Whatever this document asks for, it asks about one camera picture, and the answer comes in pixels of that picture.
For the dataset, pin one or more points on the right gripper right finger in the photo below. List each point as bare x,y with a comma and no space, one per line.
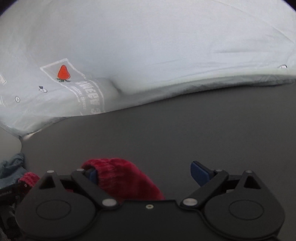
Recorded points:
234,206

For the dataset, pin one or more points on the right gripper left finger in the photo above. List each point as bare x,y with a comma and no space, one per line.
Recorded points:
51,211

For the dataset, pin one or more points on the blue denim garment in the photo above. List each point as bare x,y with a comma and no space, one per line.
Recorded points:
12,170

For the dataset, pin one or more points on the red checkered shorts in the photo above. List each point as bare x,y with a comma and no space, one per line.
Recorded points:
122,180

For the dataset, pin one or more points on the white printed backdrop sheet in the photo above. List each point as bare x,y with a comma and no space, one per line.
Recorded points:
74,58

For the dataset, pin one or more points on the grey panel board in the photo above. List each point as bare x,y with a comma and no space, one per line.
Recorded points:
9,145

